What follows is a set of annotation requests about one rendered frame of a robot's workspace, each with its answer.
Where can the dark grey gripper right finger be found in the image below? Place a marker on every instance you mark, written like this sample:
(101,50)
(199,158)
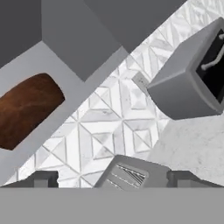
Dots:
(182,179)

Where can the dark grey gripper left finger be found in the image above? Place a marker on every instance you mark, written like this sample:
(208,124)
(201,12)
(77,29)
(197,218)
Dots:
(45,179)

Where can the grey toaster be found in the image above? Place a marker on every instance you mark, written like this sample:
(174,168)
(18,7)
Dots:
(134,173)

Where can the brown bread loaf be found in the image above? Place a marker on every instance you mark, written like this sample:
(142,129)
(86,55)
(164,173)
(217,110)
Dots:
(26,110)

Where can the grey microwave oven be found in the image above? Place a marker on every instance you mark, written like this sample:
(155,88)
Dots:
(186,84)

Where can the grey wall socket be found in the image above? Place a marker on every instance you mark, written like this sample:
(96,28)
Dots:
(141,81)

